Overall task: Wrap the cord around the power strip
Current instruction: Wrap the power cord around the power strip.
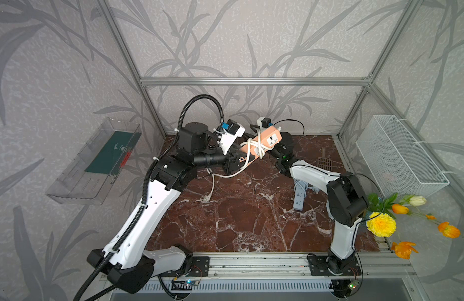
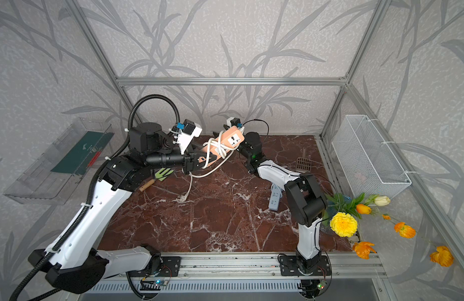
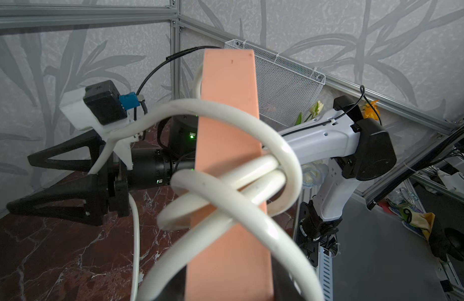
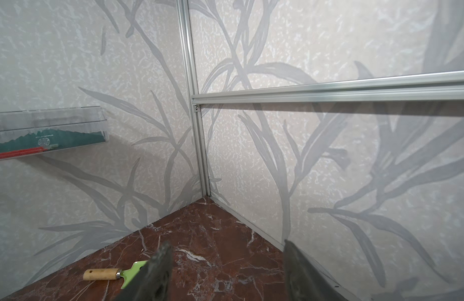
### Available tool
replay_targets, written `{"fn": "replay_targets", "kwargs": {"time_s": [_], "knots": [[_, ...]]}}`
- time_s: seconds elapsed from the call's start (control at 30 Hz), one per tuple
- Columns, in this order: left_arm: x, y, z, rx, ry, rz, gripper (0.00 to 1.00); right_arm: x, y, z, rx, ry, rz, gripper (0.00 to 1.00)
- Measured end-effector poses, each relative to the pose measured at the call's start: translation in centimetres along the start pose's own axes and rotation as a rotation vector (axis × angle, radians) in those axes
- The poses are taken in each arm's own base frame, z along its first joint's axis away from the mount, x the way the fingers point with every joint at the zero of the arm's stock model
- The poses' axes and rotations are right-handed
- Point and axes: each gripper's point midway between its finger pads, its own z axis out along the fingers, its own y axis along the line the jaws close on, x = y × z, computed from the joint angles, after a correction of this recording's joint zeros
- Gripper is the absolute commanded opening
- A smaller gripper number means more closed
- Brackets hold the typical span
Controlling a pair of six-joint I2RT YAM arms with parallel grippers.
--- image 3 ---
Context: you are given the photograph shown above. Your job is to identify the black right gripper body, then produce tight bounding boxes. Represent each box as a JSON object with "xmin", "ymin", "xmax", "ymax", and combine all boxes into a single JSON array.
[{"xmin": 106, "ymin": 115, "xmax": 198, "ymax": 217}]

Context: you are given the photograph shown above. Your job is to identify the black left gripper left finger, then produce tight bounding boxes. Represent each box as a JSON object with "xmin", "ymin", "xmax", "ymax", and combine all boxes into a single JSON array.
[{"xmin": 156, "ymin": 268, "xmax": 186, "ymax": 301}]

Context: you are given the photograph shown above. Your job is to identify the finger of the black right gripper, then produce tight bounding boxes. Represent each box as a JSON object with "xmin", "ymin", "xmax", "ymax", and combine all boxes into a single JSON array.
[
  {"xmin": 6, "ymin": 174, "xmax": 109, "ymax": 226},
  {"xmin": 27, "ymin": 130, "xmax": 104, "ymax": 172}
]

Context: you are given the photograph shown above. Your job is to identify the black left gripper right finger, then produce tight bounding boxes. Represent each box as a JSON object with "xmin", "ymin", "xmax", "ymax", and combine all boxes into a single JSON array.
[{"xmin": 272, "ymin": 259, "xmax": 304, "ymax": 301}]

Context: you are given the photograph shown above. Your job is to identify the pink power strip block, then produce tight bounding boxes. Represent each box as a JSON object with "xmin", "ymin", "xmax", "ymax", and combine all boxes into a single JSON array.
[{"xmin": 184, "ymin": 48, "xmax": 275, "ymax": 301}]

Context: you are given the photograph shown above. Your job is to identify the cream white extension cord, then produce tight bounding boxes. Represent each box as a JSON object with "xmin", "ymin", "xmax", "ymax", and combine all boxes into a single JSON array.
[{"xmin": 86, "ymin": 65, "xmax": 326, "ymax": 301}]

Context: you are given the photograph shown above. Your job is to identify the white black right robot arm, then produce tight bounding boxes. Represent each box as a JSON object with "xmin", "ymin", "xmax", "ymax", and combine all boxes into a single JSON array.
[{"xmin": 7, "ymin": 97, "xmax": 396, "ymax": 240}]

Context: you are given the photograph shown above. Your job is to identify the artificial flower bouquet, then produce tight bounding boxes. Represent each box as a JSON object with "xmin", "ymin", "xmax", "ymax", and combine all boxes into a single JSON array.
[{"xmin": 294, "ymin": 98, "xmax": 380, "ymax": 127}]

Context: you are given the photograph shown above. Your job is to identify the white wire mesh basket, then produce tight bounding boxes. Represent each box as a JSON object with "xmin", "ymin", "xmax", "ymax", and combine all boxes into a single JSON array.
[{"xmin": 224, "ymin": 39, "xmax": 326, "ymax": 127}]

